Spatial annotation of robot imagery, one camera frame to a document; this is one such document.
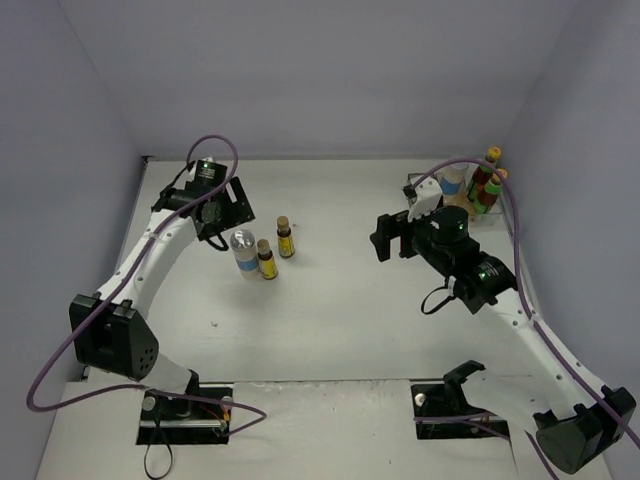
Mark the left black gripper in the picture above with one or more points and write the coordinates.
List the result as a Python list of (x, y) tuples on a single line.
[(240, 201)]

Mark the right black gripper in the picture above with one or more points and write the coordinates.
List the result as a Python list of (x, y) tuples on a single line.
[(396, 236)]

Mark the white granule jar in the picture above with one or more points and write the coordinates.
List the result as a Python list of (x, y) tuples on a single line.
[(243, 245), (452, 178)]

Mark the red sauce bottle yellow cap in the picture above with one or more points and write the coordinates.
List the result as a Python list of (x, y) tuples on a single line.
[(482, 173)]

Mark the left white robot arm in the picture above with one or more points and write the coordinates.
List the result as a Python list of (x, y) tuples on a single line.
[(111, 332)]

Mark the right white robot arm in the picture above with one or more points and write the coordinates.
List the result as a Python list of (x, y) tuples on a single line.
[(572, 414)]

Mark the rear yellow label bottle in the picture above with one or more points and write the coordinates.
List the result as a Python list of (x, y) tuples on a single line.
[(285, 239)]

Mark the yellow label bottle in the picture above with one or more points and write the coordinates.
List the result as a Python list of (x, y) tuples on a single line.
[(266, 259), (285, 239)]

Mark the front yellow label bottle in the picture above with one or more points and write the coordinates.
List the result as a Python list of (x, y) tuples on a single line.
[(266, 259)]

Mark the amber plastic bin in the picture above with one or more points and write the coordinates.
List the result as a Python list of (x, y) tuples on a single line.
[(469, 208)]

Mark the clear plastic bin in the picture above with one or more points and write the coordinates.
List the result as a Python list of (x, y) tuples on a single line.
[(487, 219)]

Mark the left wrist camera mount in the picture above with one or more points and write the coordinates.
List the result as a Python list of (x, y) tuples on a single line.
[(192, 174)]

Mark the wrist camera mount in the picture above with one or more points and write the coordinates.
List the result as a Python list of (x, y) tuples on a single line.
[(423, 199), (192, 174)]

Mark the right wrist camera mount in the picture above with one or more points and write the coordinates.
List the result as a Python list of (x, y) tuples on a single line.
[(423, 199)]

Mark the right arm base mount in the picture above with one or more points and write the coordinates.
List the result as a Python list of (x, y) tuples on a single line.
[(442, 412)]

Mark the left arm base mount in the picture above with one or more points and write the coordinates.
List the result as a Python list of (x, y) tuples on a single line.
[(176, 422)]

